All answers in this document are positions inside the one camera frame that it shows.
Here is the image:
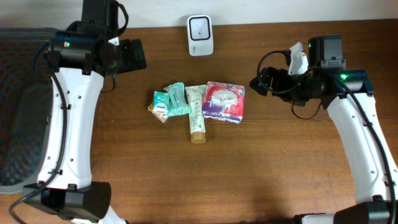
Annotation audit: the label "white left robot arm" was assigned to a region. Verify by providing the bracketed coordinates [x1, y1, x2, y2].
[20, 0, 147, 223]

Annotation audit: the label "white barcode scanner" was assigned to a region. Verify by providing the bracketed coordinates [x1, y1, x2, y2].
[187, 15, 214, 57]

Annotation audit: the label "grey plastic basket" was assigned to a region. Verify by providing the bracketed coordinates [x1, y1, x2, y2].
[1, 28, 57, 194]

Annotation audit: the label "green wipes pack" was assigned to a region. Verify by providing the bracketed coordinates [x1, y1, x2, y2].
[164, 82, 191, 116]

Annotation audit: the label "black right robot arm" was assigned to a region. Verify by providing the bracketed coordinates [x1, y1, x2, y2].
[249, 35, 397, 224]

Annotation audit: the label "white Pantene tube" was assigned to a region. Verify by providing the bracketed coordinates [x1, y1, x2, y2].
[185, 85, 206, 144]

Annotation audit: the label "red purple tissue pack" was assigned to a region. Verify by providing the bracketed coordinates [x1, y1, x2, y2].
[202, 82, 245, 124]

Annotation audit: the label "orange tissue pack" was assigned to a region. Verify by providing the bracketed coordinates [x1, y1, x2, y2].
[147, 103, 169, 123]

